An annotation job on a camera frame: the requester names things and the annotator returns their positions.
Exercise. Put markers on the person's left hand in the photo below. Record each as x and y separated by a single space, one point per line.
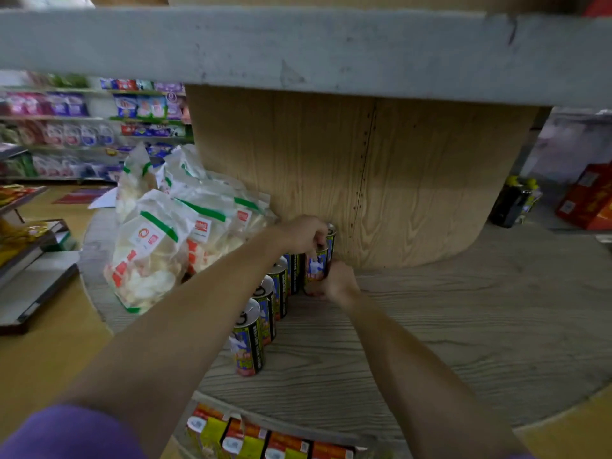
303 234

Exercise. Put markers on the person's right hand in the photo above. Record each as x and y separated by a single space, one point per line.
339 284

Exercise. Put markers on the round wooden shelf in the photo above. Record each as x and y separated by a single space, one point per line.
406 186

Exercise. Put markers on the person's left forearm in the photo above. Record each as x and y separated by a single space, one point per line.
167 358

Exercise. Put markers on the person's right forearm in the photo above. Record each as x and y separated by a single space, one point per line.
430 387

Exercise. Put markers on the bag of white snacks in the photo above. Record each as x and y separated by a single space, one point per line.
129 195
253 219
210 238
184 172
148 262

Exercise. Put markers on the row of yellow orange cartons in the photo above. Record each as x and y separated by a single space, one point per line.
248 439

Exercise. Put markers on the black can by column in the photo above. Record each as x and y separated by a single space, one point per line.
509 205

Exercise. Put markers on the white paper sheet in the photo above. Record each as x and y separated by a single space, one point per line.
103 200

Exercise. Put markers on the yellow green bottle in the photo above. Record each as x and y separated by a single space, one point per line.
531 198

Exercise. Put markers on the red floor mat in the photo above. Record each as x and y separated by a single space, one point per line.
79 195

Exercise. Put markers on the rows of colourful packets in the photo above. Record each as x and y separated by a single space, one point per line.
71 133

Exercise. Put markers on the red yellow-print carton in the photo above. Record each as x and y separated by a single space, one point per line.
588 198

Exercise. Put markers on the pile of yellow snack packets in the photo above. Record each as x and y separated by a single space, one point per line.
14 234

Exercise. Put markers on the purple shirt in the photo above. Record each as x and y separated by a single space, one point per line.
67 435

